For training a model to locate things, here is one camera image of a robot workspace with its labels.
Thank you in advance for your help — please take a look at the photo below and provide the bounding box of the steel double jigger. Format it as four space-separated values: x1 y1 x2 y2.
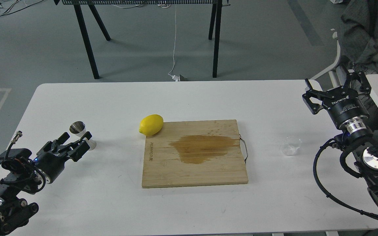
69 121 96 151

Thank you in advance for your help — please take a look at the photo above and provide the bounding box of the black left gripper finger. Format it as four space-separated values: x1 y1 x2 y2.
66 131 93 162
50 132 70 146

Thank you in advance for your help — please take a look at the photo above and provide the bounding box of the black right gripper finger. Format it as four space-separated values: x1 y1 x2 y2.
302 78 329 115
340 65 371 95

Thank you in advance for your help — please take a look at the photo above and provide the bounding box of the metal board handle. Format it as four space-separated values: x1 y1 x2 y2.
239 135 249 164

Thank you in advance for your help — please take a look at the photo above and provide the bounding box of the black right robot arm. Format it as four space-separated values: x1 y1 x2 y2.
303 72 378 220

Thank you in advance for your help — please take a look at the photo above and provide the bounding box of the yellow lemon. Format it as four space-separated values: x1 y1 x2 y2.
138 114 164 136

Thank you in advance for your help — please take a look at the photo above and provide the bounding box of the person in grey clothes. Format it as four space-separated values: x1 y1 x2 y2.
338 0 378 74

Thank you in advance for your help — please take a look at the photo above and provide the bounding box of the white hanging cable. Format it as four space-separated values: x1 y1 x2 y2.
167 4 183 82

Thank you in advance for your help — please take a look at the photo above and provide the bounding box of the wooden cutting board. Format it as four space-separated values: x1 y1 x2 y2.
141 119 248 188

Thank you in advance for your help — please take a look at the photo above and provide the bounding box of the white office chair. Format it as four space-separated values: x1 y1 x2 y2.
310 28 348 90

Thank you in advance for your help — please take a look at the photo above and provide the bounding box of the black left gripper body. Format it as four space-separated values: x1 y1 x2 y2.
33 140 77 184

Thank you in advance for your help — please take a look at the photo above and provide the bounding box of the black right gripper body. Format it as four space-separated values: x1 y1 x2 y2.
322 86 369 130

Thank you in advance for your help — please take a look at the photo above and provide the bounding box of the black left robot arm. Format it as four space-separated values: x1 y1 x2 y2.
0 131 93 236

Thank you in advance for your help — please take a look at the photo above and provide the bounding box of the black metal frame table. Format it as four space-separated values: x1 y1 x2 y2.
52 0 230 80

